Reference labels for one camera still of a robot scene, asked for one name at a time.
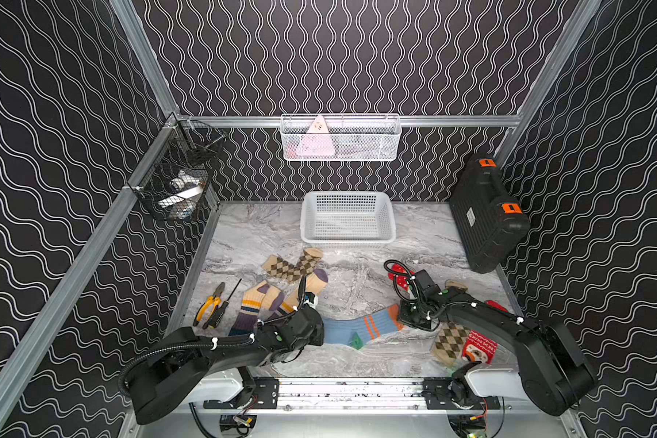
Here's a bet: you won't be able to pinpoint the red christmas sock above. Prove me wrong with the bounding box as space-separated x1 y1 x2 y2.
385 262 414 292
460 330 498 364

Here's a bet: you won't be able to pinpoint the black screwdriver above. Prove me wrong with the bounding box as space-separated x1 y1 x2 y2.
202 282 229 330

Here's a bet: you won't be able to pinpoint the cream purple striped sock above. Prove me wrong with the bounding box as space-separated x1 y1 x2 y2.
271 268 329 318

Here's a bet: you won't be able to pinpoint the beige argyle sock right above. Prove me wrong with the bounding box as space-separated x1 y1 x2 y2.
430 279 471 367

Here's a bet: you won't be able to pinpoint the white plastic basket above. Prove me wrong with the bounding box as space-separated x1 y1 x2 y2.
300 191 396 250

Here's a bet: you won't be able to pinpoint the white wire wall basket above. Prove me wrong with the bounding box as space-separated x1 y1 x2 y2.
279 113 403 162

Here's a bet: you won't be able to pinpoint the black wire wall basket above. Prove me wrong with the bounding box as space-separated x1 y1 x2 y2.
134 120 229 223

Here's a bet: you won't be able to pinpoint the white items in black basket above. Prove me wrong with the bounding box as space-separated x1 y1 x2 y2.
158 170 206 219

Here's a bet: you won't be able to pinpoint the beige argyle sock left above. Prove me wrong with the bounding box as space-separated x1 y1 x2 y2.
262 247 323 283

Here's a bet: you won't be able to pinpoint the black tool case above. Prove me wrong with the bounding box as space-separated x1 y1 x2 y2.
449 154 530 274

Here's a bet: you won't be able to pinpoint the beige argyle sock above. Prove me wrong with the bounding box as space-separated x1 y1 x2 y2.
262 247 323 283
430 279 471 367

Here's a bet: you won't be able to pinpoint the pink triangular item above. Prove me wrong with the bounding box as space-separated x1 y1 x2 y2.
296 115 336 159

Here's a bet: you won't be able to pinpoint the yellow handled pliers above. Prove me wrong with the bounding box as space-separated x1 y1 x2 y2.
193 282 226 329

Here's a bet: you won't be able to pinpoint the blue orange striped sock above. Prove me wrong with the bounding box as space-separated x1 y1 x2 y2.
323 304 404 350

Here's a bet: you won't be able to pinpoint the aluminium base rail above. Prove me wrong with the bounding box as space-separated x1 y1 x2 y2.
240 377 539 414

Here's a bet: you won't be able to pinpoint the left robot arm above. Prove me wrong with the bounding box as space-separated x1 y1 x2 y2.
118 306 325 425

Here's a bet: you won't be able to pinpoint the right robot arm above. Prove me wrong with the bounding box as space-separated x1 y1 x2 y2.
385 266 599 416

